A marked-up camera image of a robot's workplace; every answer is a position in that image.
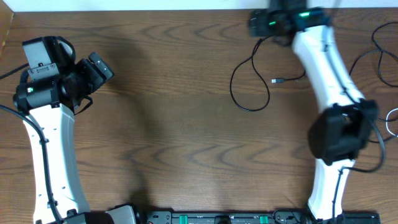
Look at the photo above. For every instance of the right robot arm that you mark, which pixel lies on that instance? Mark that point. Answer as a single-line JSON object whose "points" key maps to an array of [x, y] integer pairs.
{"points": [[345, 118]]}

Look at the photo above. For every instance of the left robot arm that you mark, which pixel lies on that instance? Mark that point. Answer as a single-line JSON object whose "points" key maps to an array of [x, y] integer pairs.
{"points": [[46, 99]]}

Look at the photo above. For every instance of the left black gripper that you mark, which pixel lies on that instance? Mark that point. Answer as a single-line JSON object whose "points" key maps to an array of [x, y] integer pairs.
{"points": [[98, 77]]}

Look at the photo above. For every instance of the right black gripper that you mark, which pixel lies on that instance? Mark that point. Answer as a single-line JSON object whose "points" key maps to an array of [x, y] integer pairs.
{"points": [[258, 23]]}

